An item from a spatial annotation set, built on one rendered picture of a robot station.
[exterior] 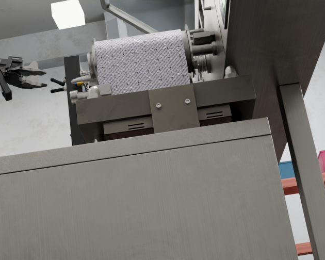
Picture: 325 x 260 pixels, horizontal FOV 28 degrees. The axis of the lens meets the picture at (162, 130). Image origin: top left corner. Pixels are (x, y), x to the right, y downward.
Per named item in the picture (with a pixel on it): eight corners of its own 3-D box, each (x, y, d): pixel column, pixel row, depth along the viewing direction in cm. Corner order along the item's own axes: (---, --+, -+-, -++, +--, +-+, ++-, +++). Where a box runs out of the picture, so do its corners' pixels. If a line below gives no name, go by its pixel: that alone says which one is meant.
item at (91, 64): (86, 46, 176) (88, 69, 173) (93, 45, 176) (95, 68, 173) (91, 62, 183) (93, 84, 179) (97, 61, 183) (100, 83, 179)
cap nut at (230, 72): (224, 87, 151) (221, 70, 152) (240, 85, 151) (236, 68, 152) (225, 81, 147) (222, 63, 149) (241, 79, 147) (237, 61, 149)
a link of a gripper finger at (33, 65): (46, 58, 237) (21, 60, 239) (43, 69, 234) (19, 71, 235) (48, 63, 240) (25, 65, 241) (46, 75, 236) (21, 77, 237)
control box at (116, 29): (114, 52, 247) (111, 30, 250) (129, 47, 244) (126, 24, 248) (104, 46, 241) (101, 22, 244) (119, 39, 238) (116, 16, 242)
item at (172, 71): (104, 134, 164) (97, 69, 171) (196, 120, 164) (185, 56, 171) (104, 133, 163) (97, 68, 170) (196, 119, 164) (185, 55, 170)
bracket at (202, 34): (194, 47, 181) (193, 41, 182) (214, 44, 181) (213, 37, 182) (194, 38, 176) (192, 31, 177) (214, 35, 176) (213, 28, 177)
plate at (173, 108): (155, 139, 141) (148, 93, 145) (200, 132, 141) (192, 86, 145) (154, 134, 139) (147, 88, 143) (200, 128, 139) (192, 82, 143)
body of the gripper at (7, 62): (24, 57, 240) (-9, 53, 239) (20, 74, 234) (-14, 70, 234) (26, 70, 246) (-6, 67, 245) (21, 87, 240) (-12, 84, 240)
